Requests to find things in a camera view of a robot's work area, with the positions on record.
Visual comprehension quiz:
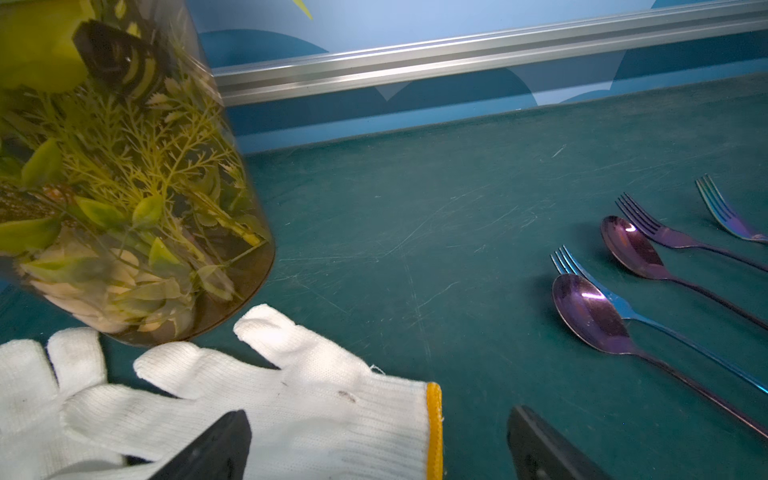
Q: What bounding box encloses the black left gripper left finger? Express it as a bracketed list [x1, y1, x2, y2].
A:
[151, 410, 252, 480]

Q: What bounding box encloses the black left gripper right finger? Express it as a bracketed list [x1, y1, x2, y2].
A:
[506, 405, 612, 480]

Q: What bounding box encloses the purple spoon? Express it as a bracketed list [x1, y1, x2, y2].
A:
[552, 274, 767, 440]
[600, 215, 767, 330]

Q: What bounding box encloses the purple fork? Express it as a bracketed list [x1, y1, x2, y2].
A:
[616, 193, 767, 272]

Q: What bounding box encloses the rainbow iridescent fork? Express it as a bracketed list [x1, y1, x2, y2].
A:
[695, 174, 767, 244]

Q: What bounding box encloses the blue iridescent fork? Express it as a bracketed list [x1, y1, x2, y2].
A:
[550, 246, 767, 394]

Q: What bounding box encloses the white knit glove yellow cuff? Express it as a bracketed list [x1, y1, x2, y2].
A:
[60, 304, 444, 479]

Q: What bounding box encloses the glass vase with green plant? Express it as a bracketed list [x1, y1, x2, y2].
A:
[1, 1, 275, 347]

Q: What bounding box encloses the aluminium back frame rail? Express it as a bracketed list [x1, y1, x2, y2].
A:
[213, 1, 767, 107]

